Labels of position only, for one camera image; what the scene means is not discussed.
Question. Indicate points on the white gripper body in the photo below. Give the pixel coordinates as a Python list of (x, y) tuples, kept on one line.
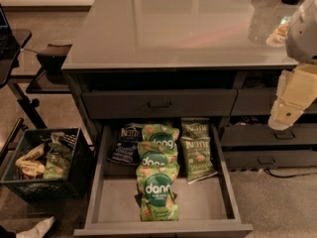
[(303, 39)]

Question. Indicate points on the green Kettle jalapeno chip bag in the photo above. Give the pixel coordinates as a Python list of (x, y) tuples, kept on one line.
[(197, 158)]

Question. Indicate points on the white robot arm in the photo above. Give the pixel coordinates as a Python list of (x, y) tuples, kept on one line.
[(299, 34)]

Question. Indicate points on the grey top right drawer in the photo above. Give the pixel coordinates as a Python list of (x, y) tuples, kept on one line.
[(254, 101)]

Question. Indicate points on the grey middle right drawer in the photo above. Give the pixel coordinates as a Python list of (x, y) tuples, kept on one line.
[(261, 135)]

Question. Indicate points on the rear green Kettle chip bag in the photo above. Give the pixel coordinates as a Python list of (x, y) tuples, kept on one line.
[(195, 127)]

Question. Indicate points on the rear green Dang chip bag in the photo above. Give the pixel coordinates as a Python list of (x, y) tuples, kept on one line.
[(161, 134)]

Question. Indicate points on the green dang chip bag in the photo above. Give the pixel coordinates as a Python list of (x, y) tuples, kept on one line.
[(161, 134), (157, 199), (153, 154)]

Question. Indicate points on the open grey middle drawer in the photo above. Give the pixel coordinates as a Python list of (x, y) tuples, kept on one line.
[(206, 208)]

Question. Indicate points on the grey cabinet with glossy counter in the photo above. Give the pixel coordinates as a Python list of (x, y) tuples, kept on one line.
[(178, 44)]

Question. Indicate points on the middle green Dang chip bag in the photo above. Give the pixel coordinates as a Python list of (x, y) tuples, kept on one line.
[(153, 154)]

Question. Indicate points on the front green Dang chip bag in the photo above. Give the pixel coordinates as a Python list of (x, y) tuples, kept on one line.
[(157, 199)]

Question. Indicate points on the dark blue Kettle chip bag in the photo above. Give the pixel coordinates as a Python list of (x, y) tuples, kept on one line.
[(126, 149)]

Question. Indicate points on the grey top left drawer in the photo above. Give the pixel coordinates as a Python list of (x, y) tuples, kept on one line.
[(158, 103)]

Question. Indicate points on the green chip bag in crate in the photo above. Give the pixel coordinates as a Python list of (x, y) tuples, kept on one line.
[(58, 161)]

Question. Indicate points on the yellow chip bag in crate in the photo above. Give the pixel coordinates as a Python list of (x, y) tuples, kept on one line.
[(30, 165)]

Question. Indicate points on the dark small side table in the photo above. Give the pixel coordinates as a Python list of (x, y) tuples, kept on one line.
[(49, 79)]

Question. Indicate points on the black plastic crate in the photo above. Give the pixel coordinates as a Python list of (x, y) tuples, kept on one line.
[(39, 188)]

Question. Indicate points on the black desk with stand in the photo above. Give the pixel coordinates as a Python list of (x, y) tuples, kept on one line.
[(12, 41)]

